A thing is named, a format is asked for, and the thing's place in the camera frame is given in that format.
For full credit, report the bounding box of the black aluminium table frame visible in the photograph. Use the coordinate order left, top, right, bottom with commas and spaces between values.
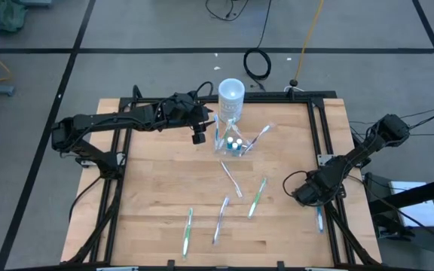
60, 84, 383, 271

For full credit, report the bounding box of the loose black floor cable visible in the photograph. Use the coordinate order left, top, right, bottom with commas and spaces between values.
204, 0, 252, 23

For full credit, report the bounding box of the white wipes canister yellow label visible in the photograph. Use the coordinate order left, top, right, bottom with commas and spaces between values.
217, 78, 246, 124

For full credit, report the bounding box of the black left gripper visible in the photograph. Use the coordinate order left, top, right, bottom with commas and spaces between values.
170, 91, 214, 146

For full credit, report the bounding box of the white toothbrush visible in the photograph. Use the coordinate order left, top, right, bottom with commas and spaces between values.
231, 123, 249, 145

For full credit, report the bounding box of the white box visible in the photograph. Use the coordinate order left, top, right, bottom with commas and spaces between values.
388, 180, 434, 228

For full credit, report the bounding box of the coiled black cable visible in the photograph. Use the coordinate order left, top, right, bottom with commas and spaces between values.
242, 47, 274, 82

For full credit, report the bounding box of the green toothbrush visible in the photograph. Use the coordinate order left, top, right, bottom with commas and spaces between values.
246, 177, 268, 220
181, 207, 195, 260
219, 117, 237, 151

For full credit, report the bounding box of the orange toothbrush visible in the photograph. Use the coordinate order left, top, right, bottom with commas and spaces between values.
219, 160, 244, 199

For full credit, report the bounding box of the clear acrylic organizer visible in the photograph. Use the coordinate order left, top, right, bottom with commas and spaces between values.
212, 120, 258, 158

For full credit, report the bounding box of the blue toothbrush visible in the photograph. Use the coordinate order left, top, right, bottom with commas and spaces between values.
316, 205, 325, 234
213, 114, 222, 151

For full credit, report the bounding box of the green bag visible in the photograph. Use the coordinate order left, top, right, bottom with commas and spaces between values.
0, 0, 29, 33

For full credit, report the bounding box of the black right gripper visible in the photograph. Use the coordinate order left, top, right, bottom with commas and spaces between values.
292, 171, 341, 207

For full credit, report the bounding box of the black camera stand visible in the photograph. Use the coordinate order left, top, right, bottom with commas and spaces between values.
365, 173, 434, 271

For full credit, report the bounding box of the yellow cable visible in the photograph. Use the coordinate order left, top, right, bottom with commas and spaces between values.
293, 0, 326, 87

